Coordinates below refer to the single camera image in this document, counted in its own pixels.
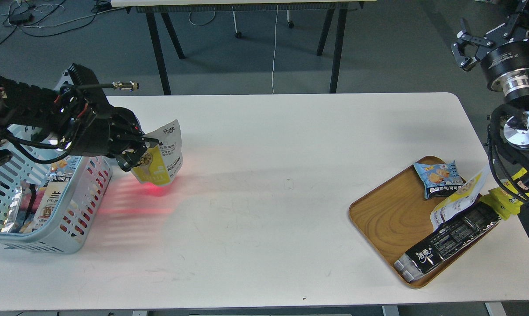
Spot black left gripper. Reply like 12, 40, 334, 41
50, 64, 160, 172

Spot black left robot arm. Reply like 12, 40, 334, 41
0, 64, 159, 172

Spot yellow cartoon snack packet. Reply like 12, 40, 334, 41
480, 168, 529, 220

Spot snacks inside basket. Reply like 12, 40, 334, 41
1, 158, 94, 237

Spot light blue plastic basket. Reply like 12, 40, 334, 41
0, 70, 113, 254

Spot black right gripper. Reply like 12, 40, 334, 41
450, 18, 529, 95

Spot blue snack packet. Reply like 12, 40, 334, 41
413, 161, 465, 200

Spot white hanging cable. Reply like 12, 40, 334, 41
271, 9, 279, 94

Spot yellow white snack pouch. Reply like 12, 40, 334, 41
430, 166, 490, 231

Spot black long snack package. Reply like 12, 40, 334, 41
393, 202, 501, 283

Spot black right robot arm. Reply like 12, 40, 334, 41
451, 17, 529, 208

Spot black background table frame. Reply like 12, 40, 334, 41
111, 0, 366, 95

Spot floor cables and adapter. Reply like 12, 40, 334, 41
0, 0, 116, 55

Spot wooden tray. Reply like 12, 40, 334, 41
349, 165, 495, 288

